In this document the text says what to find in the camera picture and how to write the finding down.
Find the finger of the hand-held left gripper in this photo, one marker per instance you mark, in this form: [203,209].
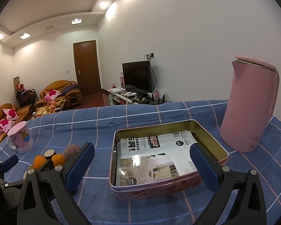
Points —
[10,163]

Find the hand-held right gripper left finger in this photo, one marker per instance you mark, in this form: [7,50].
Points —
[80,166]

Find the black router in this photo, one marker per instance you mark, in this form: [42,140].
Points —
[160,100]

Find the dark pile of bags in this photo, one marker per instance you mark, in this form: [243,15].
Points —
[25,97]

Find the round purple-brown fruit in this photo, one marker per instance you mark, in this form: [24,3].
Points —
[71,150]

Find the white flat box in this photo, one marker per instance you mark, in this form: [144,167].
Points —
[117,90]

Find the pink electric kettle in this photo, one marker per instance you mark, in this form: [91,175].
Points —
[248,103]

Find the pink floral cushion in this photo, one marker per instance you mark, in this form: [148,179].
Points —
[1,127]
[9,114]
[52,95]

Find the orange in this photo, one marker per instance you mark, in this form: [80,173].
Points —
[39,162]
[58,159]

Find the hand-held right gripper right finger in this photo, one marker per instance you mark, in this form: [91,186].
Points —
[203,168]

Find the rectangular ceiling light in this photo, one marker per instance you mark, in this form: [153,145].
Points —
[76,21]
[24,36]

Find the pink cartoon mug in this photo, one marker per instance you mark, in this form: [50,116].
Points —
[20,136]

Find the brown leather armchair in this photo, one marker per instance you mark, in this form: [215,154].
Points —
[58,84]

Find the brown wooden door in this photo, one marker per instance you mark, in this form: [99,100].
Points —
[86,70]

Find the brown leather sofa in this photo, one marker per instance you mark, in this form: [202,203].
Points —
[23,110]

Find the printed paper leaflet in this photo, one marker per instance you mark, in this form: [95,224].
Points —
[154,159]

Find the pink tin box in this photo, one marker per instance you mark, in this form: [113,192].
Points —
[142,192]

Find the small brown cylinder cake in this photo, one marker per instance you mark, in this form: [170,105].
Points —
[49,154]

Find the leaning framed picture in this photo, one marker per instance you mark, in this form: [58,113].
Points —
[16,82]

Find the pink bottle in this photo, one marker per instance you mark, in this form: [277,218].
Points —
[122,79]

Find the blue plaid tablecloth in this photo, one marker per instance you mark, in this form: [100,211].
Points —
[131,114]

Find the white television stand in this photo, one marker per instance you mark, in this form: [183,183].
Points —
[117,97]

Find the coffee table with snacks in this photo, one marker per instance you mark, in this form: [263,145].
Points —
[50,107]

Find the pink white plastic bag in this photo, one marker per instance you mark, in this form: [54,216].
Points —
[156,93]

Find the black television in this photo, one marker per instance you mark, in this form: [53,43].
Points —
[135,75]

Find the wall power socket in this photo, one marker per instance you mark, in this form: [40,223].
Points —
[150,55]

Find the purple blanket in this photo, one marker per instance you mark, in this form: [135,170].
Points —
[69,89]

